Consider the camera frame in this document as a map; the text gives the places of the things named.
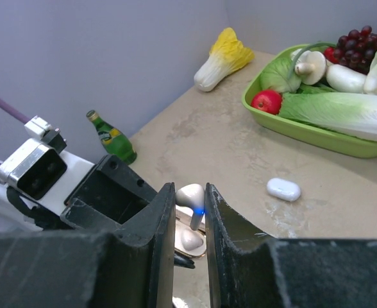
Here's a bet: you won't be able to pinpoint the yellow napa cabbage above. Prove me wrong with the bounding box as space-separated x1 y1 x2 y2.
194 28 255 92

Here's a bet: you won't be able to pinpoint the green plastic basket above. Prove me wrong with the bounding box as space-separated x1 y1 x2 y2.
241 43 377 159

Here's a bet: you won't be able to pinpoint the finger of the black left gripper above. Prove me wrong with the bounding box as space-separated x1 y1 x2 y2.
60 155 157 230
174 253 195 269

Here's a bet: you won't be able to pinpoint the green glass bottle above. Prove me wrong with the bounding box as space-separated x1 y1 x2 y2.
86 110 137 165

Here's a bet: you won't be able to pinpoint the white stem earbud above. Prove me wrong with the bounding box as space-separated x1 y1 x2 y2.
180 229 204 251
176 184 205 230

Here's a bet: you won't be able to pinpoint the white radish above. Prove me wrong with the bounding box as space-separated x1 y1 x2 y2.
326 64 366 94

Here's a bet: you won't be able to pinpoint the beige mushroom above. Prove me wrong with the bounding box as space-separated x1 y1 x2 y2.
294 51 327 85

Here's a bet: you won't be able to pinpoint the white earbud charging case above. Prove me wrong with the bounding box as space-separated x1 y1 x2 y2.
266 178 301 202

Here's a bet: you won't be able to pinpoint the dark red grapes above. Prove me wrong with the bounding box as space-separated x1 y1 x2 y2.
323 26 377 74

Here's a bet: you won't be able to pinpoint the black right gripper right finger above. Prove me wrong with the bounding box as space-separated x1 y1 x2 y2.
205 184 377 307

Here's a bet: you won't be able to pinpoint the long green white cabbage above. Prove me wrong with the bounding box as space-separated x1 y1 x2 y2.
279 92 377 142

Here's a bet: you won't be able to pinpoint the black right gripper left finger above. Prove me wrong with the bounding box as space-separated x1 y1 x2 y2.
0 183 175 307

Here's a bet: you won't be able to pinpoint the red apple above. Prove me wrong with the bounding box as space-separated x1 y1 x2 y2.
251 90 283 115

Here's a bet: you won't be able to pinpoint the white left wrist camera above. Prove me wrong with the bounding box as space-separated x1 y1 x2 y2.
0 115 94 216

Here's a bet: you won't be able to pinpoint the beige earbud case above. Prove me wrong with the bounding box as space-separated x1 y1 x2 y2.
174 206 206 259

